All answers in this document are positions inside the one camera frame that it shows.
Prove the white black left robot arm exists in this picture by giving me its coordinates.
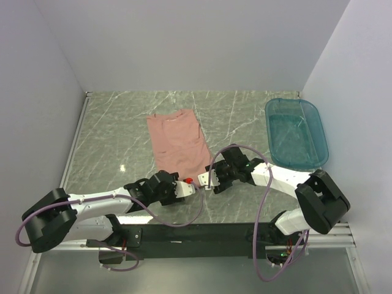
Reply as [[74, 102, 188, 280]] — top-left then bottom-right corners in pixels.
[[22, 171, 195, 253]]

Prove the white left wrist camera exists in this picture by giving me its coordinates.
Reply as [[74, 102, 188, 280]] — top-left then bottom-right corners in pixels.
[[175, 178, 196, 198]]

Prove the aluminium front frame rail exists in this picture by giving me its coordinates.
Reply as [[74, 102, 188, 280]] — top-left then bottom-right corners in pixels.
[[265, 222, 356, 249]]

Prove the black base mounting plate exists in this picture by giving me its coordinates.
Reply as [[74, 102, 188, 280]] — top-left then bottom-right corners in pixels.
[[85, 222, 307, 264]]

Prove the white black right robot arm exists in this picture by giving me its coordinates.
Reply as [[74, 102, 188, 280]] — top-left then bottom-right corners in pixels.
[[198, 144, 351, 244]]

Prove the teal translucent plastic basin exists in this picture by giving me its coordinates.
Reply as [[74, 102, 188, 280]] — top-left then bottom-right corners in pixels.
[[265, 98, 329, 170]]

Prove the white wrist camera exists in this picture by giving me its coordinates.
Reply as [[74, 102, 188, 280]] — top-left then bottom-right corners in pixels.
[[175, 178, 196, 198], [198, 169, 220, 190]]

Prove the pink t-shirt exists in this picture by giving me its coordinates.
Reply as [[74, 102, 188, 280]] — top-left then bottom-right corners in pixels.
[[146, 109, 212, 185]]

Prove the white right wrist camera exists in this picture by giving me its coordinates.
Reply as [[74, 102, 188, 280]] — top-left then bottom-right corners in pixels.
[[198, 169, 220, 190]]

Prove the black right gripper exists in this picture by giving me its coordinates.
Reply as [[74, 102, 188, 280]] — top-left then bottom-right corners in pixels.
[[206, 160, 238, 195]]

